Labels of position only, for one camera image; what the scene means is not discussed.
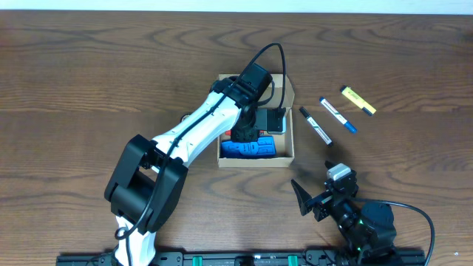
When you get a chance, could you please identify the black mounting rail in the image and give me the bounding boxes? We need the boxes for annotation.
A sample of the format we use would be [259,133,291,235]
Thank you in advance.
[55,249,426,266]

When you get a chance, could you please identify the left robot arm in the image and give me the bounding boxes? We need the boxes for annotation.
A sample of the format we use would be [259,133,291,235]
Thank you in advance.
[104,63,287,265]

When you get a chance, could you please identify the yellow highlighter pen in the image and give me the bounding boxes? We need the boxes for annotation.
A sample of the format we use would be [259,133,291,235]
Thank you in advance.
[340,85,376,116]

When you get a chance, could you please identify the blue magnetic whiteboard duster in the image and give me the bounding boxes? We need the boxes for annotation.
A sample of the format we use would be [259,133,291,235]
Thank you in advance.
[221,136,276,159]

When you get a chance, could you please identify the open cardboard box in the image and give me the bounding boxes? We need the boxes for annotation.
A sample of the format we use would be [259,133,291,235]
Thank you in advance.
[217,74,295,168]

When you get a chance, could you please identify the blue whiteboard marker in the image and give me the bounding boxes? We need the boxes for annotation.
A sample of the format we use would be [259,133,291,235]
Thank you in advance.
[319,97,358,134]

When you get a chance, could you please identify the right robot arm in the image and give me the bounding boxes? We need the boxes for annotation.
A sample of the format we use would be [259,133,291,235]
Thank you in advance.
[290,161,402,265]

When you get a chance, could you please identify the black whiteboard marker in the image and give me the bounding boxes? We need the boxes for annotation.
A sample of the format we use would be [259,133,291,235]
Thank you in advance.
[299,106,333,146]

